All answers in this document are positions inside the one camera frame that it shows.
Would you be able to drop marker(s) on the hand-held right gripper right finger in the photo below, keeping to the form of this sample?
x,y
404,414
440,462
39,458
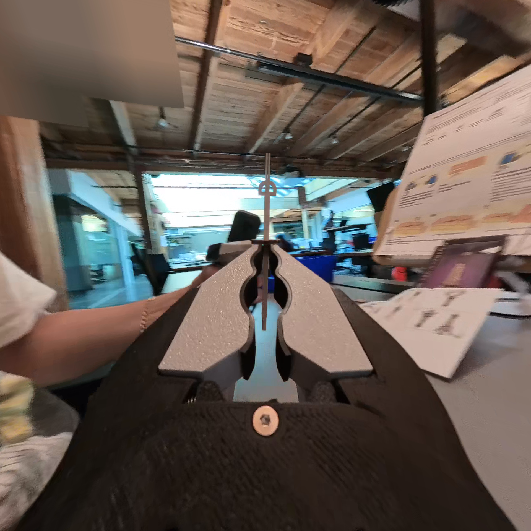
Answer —
x,y
323,332

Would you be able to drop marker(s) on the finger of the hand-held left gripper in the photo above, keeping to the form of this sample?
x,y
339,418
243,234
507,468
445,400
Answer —
x,y
232,252

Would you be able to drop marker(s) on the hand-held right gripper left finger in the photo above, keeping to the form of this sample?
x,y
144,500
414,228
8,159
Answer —
x,y
207,332

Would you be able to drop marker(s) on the wooden tower spire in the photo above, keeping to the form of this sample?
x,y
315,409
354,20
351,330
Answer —
x,y
266,215

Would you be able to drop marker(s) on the person's left forearm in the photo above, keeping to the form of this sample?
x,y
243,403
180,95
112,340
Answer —
x,y
74,344

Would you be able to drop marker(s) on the task instruction sheet on stand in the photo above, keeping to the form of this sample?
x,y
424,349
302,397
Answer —
x,y
383,257

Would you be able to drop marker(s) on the grey desk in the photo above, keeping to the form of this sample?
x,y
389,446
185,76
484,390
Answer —
x,y
489,415

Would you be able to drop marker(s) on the person's left hand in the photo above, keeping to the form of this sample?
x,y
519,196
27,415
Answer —
x,y
170,307

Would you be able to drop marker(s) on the blue plastic bin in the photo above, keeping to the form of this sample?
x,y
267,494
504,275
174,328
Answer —
x,y
315,267

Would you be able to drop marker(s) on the ceiling projector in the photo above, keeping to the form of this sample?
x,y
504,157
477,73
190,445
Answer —
x,y
290,170

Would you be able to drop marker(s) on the black office chair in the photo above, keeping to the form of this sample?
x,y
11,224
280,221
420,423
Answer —
x,y
153,265

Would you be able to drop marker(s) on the orange traffic cone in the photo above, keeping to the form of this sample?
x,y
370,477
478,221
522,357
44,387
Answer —
x,y
399,273

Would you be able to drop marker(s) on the instruction booklet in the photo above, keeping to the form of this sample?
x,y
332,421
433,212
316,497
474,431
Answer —
x,y
435,332

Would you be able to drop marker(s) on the black monitor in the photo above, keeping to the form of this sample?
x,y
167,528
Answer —
x,y
379,195

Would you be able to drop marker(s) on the purple model kit box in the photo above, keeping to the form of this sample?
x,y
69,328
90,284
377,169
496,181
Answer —
x,y
460,265

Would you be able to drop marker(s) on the white board stand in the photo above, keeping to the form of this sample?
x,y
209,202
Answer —
x,y
514,305

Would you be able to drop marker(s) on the printed instruction sheet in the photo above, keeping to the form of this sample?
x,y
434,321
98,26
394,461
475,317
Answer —
x,y
464,186

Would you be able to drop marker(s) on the person's printed t-shirt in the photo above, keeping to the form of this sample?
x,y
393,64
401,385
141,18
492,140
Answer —
x,y
25,435

